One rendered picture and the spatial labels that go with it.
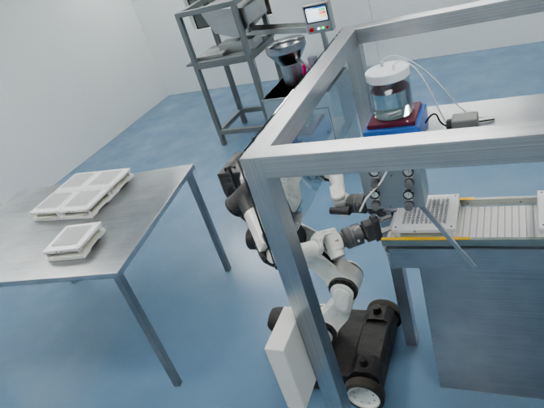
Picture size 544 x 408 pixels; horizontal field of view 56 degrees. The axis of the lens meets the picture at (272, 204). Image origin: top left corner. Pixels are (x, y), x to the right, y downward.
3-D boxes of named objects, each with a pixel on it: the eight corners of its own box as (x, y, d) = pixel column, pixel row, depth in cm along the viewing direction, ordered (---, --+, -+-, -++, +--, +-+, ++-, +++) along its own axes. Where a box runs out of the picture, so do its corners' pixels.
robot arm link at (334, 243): (348, 224, 207) (321, 233, 207) (358, 249, 205) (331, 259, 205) (346, 228, 218) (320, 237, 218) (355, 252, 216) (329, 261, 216)
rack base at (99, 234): (48, 261, 284) (45, 258, 283) (71, 235, 303) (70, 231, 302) (84, 258, 276) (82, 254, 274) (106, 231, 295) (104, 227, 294)
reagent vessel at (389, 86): (369, 125, 186) (359, 75, 176) (377, 107, 197) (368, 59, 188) (412, 120, 179) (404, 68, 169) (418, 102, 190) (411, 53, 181)
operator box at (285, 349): (287, 407, 157) (263, 349, 144) (303, 363, 169) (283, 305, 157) (306, 410, 154) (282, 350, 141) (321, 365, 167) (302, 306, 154)
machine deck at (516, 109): (357, 167, 189) (355, 157, 187) (377, 121, 218) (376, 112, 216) (549, 153, 162) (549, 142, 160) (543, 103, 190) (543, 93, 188)
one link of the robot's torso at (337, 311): (304, 340, 269) (329, 282, 238) (315, 312, 284) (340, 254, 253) (332, 352, 267) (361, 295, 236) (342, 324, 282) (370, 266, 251)
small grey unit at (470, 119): (447, 138, 180) (445, 122, 177) (448, 129, 185) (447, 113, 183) (478, 135, 176) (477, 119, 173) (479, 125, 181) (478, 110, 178)
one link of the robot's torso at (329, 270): (344, 309, 247) (267, 251, 243) (352, 284, 260) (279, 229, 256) (363, 295, 237) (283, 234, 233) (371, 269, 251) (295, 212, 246)
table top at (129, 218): (-92, 294, 306) (-96, 289, 305) (21, 194, 395) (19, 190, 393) (120, 278, 256) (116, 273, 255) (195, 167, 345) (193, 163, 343)
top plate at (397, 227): (460, 197, 215) (460, 193, 214) (456, 232, 197) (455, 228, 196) (401, 199, 226) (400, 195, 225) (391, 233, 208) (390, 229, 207)
